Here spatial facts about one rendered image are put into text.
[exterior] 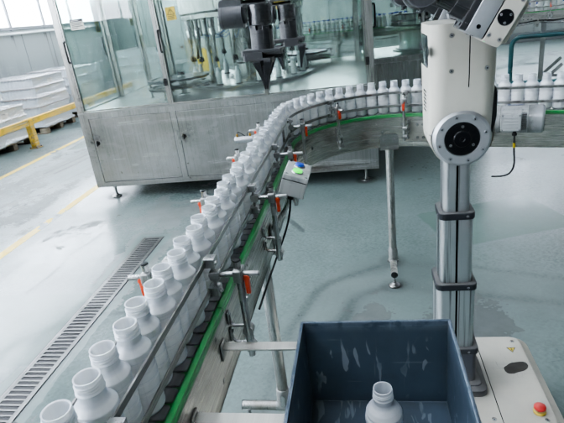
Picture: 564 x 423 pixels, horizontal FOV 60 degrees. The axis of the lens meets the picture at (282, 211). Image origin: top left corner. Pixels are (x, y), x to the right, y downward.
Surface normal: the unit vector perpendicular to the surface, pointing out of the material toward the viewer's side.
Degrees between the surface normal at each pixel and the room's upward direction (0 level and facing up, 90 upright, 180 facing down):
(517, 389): 0
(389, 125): 90
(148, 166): 90
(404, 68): 90
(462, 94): 101
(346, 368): 90
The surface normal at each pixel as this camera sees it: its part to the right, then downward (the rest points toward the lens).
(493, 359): -0.11, -0.92
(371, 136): 0.00, 0.36
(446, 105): -0.11, 0.55
